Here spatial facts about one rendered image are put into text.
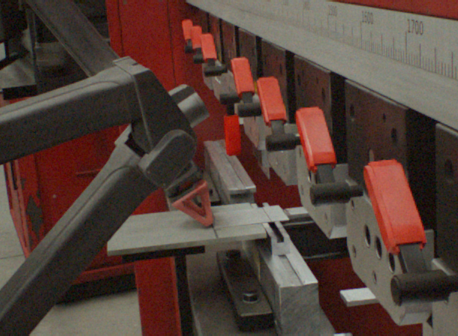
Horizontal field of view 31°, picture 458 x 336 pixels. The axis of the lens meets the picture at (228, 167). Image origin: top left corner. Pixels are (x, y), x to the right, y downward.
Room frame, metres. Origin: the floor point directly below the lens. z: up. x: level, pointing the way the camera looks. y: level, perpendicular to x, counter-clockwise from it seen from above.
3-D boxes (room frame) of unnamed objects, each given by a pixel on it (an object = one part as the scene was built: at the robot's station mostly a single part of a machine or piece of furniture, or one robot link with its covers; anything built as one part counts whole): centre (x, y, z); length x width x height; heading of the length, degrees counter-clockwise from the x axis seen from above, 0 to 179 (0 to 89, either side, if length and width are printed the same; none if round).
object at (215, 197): (1.97, 0.07, 0.89); 0.30 x 0.05 x 0.03; 7
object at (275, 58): (1.01, -0.10, 1.26); 0.15 x 0.09 x 0.17; 7
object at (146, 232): (1.36, 0.09, 1.00); 0.26 x 0.18 x 0.01; 97
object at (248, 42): (1.21, -0.08, 1.26); 0.15 x 0.09 x 0.17; 7
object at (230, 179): (1.93, 0.00, 0.92); 0.50 x 0.06 x 0.10; 7
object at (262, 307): (1.34, -0.01, 0.89); 0.30 x 0.05 x 0.03; 7
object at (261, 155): (1.38, -0.06, 1.13); 0.10 x 0.02 x 0.10; 7
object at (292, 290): (1.33, -0.07, 0.92); 0.39 x 0.06 x 0.10; 7
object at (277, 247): (1.36, -0.06, 0.98); 0.20 x 0.03 x 0.03; 7
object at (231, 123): (1.22, -0.02, 1.20); 0.04 x 0.02 x 0.10; 97
